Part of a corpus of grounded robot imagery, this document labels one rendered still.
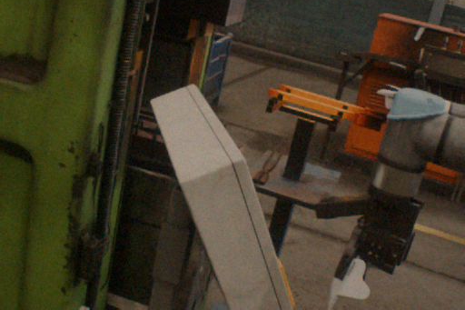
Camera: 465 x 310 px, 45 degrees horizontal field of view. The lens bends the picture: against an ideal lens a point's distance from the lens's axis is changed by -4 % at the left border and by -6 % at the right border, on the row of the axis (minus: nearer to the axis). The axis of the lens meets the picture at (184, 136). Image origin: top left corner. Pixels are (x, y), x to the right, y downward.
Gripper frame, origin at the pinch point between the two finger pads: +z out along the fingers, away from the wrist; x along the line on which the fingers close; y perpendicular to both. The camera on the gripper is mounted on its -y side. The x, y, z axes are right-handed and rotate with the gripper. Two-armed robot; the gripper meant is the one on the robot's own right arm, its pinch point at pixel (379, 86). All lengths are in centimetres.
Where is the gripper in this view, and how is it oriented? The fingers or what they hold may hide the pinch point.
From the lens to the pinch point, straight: 205.7
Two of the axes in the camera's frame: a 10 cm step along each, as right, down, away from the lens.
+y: -1.8, 9.4, 3.0
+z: -9.0, -2.9, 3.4
